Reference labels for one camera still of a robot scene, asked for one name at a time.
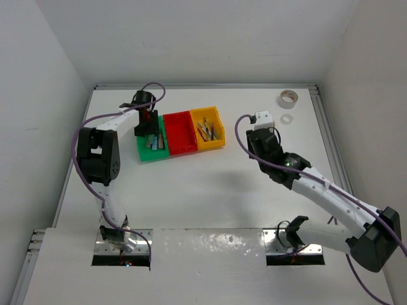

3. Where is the orange eraser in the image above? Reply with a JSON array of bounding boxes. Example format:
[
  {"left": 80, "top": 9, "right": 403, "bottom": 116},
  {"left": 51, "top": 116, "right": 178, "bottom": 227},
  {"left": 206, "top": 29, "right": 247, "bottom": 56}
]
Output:
[{"left": 158, "top": 133, "right": 165, "bottom": 149}]

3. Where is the blue eraser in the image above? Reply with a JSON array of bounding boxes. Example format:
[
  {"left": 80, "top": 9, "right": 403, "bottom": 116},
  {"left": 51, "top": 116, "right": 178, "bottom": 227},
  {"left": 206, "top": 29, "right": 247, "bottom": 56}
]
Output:
[{"left": 151, "top": 137, "right": 158, "bottom": 151}]

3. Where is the small white tape roll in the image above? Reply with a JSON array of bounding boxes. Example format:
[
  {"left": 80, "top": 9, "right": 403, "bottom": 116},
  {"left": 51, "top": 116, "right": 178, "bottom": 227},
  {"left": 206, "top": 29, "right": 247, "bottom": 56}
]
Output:
[{"left": 280, "top": 114, "right": 293, "bottom": 125}]

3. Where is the red pen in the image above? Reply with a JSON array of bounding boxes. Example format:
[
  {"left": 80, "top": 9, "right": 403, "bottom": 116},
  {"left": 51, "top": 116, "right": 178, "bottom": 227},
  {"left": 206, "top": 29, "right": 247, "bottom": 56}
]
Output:
[
  {"left": 207, "top": 123, "right": 215, "bottom": 140},
  {"left": 197, "top": 124, "right": 207, "bottom": 142}
]

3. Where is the large white tape roll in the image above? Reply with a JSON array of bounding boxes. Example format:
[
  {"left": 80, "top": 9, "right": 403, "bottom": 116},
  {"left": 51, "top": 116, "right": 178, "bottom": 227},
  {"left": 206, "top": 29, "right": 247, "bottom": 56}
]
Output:
[{"left": 277, "top": 90, "right": 298, "bottom": 110}]

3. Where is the green eraser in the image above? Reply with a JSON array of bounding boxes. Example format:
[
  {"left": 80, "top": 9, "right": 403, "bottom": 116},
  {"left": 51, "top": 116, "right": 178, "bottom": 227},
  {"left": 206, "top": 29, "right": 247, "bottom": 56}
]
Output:
[{"left": 146, "top": 135, "right": 154, "bottom": 148}]

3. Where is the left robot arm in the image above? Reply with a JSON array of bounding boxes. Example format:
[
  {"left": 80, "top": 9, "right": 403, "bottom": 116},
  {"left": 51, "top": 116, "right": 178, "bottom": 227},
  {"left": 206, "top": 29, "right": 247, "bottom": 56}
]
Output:
[{"left": 74, "top": 90, "right": 159, "bottom": 252}]

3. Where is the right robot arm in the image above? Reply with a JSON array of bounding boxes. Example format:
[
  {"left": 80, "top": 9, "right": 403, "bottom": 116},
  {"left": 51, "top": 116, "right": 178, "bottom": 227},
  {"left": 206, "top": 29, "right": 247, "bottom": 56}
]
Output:
[{"left": 245, "top": 128, "right": 401, "bottom": 273}]

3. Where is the green plastic bin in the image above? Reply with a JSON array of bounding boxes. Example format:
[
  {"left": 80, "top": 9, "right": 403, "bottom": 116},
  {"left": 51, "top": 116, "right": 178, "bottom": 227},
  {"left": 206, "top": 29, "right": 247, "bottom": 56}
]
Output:
[{"left": 136, "top": 116, "right": 170, "bottom": 162}]

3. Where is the red plastic bin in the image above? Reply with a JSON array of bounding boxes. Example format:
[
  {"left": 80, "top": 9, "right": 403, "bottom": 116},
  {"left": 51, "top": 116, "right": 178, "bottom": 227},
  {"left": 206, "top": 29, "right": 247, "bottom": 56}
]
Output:
[{"left": 163, "top": 111, "right": 198, "bottom": 156}]

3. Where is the yellow plastic bin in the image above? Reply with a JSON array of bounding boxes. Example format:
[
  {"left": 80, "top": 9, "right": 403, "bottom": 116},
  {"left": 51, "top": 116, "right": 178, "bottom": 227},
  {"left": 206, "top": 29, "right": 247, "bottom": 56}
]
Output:
[{"left": 190, "top": 106, "right": 226, "bottom": 151}]

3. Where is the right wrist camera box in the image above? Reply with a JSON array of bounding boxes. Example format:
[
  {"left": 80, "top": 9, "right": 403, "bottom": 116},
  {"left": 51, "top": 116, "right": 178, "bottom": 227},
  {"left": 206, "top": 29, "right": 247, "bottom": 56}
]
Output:
[{"left": 249, "top": 110, "right": 275, "bottom": 130}]

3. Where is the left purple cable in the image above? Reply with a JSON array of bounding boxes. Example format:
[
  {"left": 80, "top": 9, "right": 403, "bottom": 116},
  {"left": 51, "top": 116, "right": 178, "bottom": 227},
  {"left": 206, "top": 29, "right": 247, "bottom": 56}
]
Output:
[{"left": 71, "top": 82, "right": 166, "bottom": 264}]

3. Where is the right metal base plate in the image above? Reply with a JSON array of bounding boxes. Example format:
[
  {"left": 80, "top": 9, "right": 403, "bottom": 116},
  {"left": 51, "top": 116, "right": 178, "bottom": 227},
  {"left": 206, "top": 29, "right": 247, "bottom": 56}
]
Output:
[{"left": 263, "top": 228, "right": 323, "bottom": 255}]

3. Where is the metal base plate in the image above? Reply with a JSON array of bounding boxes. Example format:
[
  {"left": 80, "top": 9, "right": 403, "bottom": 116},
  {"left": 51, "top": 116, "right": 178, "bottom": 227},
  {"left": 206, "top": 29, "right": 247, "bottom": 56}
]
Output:
[
  {"left": 93, "top": 229, "right": 153, "bottom": 256},
  {"left": 263, "top": 228, "right": 323, "bottom": 255}
]

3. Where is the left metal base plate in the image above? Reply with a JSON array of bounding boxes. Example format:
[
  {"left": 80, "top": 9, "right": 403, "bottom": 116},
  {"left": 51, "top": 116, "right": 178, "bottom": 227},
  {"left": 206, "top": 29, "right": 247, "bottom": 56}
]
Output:
[{"left": 93, "top": 229, "right": 153, "bottom": 256}]

